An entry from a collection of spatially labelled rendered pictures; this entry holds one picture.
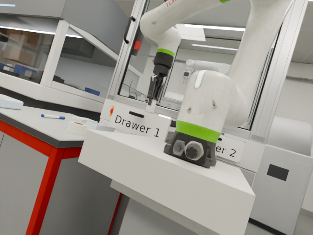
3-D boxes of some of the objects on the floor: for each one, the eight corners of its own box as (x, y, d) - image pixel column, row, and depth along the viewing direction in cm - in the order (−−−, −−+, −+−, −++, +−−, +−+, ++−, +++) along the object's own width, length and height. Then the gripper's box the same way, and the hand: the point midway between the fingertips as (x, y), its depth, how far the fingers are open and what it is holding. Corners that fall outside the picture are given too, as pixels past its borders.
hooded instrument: (0, 217, 116) (79, -44, 116) (-96, 132, 187) (-47, -30, 188) (111, 179, 227) (151, 45, 228) (24, 134, 298) (55, 33, 299)
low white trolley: (-9, 366, 57) (60, 139, 57) (-81, 256, 81) (-32, 96, 81) (105, 256, 111) (140, 139, 111) (42, 210, 134) (71, 113, 135)
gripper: (160, 70, 98) (148, 112, 98) (149, 60, 84) (135, 109, 84) (173, 72, 95) (160, 115, 95) (163, 62, 81) (149, 113, 81)
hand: (151, 106), depth 90 cm, fingers closed
